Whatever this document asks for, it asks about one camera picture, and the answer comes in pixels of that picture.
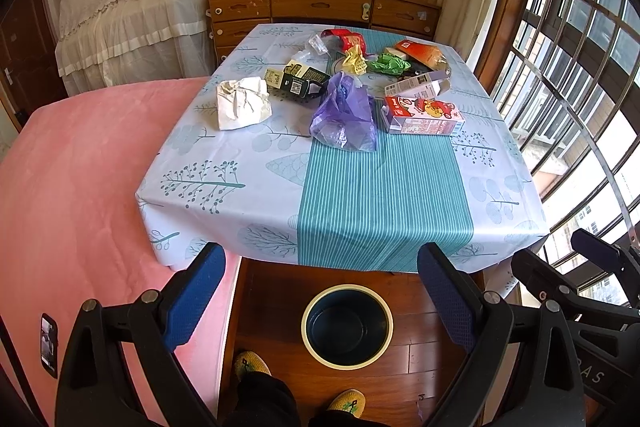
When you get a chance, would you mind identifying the red pink milk carton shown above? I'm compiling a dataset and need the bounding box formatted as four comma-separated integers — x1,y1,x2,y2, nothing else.
380,96,464,136

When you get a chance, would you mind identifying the purple plastic bag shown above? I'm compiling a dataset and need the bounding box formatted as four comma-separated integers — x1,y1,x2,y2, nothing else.
309,72,378,152

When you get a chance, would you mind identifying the orange gold foil pouch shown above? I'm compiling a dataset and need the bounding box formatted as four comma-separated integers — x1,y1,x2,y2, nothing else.
394,39,451,76

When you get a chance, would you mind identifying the green paper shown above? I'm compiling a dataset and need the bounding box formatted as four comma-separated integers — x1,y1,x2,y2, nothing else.
367,53,411,77

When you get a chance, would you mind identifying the yellow wrapper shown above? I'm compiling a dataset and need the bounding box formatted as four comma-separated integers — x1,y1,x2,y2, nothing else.
341,44,368,76

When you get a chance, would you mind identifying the black green printed box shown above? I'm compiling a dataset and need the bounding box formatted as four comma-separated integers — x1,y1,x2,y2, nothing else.
264,60,330,100

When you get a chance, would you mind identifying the red gold gift bag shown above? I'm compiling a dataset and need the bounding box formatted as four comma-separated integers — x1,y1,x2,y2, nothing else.
320,28,367,54

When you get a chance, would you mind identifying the clear plastic wrapper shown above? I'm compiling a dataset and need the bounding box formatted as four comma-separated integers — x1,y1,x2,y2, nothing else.
292,34,329,63

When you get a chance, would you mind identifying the white paper bag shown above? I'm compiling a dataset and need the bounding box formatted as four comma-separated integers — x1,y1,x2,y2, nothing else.
216,77,272,131

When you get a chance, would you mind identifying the round dark trash bin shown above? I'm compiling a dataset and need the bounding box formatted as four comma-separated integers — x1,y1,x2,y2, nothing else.
300,284,394,371

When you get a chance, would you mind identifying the black smartphone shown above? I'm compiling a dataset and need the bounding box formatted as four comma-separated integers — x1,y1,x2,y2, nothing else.
40,313,58,379

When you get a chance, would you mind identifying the right yellow slipper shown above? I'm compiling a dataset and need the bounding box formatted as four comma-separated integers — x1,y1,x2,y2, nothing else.
328,389,367,418

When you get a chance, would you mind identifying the pink bed cover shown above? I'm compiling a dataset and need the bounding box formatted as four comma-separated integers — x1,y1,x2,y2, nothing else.
0,76,241,427

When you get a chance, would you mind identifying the window with metal grille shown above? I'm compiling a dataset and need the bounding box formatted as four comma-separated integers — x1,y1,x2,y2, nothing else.
491,0,639,305

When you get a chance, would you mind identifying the teal white patterned tablecloth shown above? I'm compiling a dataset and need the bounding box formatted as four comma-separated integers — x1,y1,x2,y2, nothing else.
137,24,549,272

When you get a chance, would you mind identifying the wooden dresser with drawers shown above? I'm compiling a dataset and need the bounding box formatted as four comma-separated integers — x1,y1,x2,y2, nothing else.
207,0,442,62

